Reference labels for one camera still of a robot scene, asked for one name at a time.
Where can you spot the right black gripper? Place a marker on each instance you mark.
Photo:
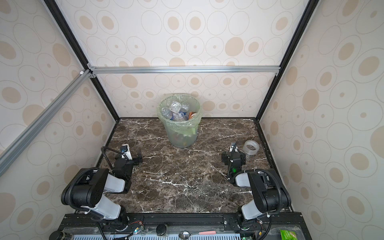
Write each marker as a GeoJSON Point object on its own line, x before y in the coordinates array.
{"type": "Point", "coordinates": [226, 157]}

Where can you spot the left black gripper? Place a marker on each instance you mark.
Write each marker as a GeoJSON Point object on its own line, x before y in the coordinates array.
{"type": "Point", "coordinates": [118, 159]}

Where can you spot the crushed clear bottle blue cap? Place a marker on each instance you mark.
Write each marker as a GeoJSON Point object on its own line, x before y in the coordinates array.
{"type": "Point", "coordinates": [179, 117]}

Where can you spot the clear Pocari Sweat bottle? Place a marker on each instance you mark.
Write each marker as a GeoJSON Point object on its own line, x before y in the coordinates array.
{"type": "Point", "coordinates": [167, 113]}

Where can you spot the brown tea bottle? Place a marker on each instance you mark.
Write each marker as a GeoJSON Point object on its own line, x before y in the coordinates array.
{"type": "Point", "coordinates": [192, 115]}

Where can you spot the clear bottle green white label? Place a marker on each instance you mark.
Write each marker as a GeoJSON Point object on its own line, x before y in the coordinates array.
{"type": "Point", "coordinates": [175, 107]}

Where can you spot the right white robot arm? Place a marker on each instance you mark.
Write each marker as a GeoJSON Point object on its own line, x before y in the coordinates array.
{"type": "Point", "coordinates": [269, 193]}

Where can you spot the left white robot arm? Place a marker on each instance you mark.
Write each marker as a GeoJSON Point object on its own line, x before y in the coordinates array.
{"type": "Point", "coordinates": [85, 192]}

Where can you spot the green plastic bin liner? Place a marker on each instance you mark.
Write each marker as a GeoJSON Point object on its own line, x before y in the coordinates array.
{"type": "Point", "coordinates": [188, 127]}

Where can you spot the grey mesh waste bin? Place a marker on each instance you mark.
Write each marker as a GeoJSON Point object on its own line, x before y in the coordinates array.
{"type": "Point", "coordinates": [179, 140]}

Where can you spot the clear adhesive tape roll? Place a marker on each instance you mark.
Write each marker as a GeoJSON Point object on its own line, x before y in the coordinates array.
{"type": "Point", "coordinates": [251, 147]}

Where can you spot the black round knob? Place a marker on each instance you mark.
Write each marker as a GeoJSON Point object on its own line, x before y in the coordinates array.
{"type": "Point", "coordinates": [161, 230]}

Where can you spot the green packet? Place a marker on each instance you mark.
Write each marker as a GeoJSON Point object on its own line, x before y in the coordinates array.
{"type": "Point", "coordinates": [288, 235]}

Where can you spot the left slanted aluminium bar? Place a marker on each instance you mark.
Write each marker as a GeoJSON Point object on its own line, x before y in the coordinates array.
{"type": "Point", "coordinates": [27, 136]}

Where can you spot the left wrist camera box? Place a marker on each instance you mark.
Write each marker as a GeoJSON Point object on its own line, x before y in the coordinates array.
{"type": "Point", "coordinates": [125, 152]}

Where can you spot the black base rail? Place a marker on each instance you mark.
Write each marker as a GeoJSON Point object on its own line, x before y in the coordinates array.
{"type": "Point", "coordinates": [229, 226]}

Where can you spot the metal spoon pink handle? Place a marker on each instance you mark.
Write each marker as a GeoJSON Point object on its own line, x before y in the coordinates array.
{"type": "Point", "coordinates": [185, 235]}

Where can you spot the horizontal aluminium frame bar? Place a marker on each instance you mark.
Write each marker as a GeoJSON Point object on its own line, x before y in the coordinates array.
{"type": "Point", "coordinates": [185, 70]}

